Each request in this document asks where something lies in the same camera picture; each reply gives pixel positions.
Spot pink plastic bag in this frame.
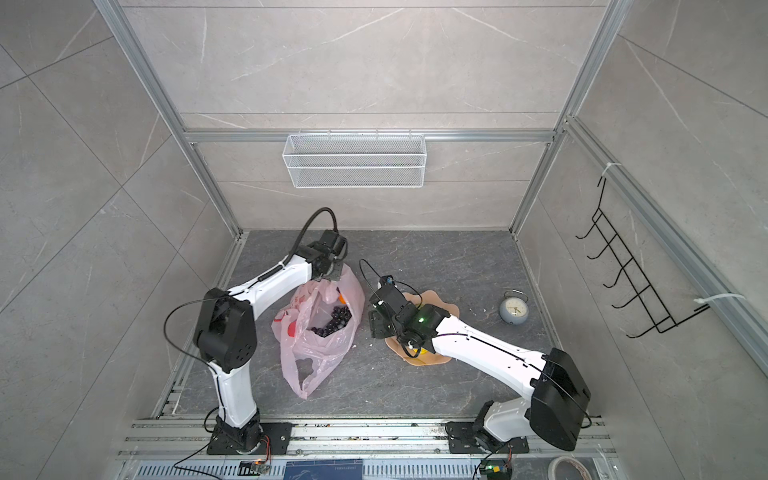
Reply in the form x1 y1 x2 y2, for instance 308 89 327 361
272 265 365 400

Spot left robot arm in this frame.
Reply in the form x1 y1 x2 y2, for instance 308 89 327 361
193 230 347 453

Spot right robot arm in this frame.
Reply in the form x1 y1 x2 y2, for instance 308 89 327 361
369 276 591 453

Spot dark purple fake grapes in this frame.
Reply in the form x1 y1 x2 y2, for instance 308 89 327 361
310 306 352 338

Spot pink wavy plate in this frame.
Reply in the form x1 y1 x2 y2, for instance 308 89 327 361
385 290 460 367

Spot small grey alarm clock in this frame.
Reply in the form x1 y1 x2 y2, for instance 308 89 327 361
498 289 530 325

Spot roll of tape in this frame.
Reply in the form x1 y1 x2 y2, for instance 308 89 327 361
548 456 595 480

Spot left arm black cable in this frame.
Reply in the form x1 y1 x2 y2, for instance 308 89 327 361
281 206 339 268

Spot white wire mesh basket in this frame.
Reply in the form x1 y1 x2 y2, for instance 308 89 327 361
282 133 428 189

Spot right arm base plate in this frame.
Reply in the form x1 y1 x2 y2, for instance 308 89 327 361
445 421 530 454

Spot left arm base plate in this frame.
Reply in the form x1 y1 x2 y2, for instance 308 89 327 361
206 422 293 455

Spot black wire hook rack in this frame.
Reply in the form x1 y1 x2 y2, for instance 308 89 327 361
575 177 711 339

